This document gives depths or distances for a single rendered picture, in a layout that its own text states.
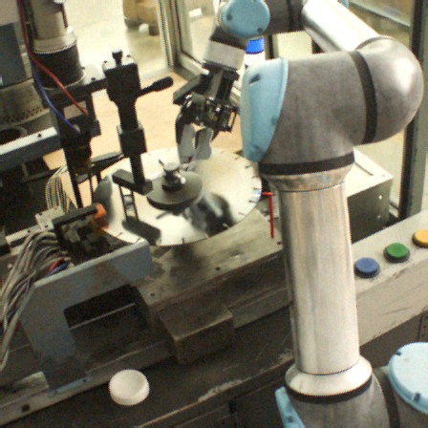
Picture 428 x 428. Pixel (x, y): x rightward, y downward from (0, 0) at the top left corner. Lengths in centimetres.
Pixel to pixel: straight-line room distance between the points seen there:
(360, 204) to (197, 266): 36
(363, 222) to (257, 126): 70
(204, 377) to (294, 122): 59
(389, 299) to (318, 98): 54
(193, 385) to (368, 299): 34
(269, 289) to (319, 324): 52
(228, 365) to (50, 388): 33
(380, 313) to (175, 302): 38
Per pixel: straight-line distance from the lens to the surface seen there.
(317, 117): 71
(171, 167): 122
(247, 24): 107
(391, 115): 74
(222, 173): 129
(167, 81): 105
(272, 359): 118
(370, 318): 116
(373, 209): 137
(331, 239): 76
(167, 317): 118
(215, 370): 118
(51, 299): 106
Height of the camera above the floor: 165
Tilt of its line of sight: 37 degrees down
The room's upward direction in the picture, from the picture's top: 7 degrees counter-clockwise
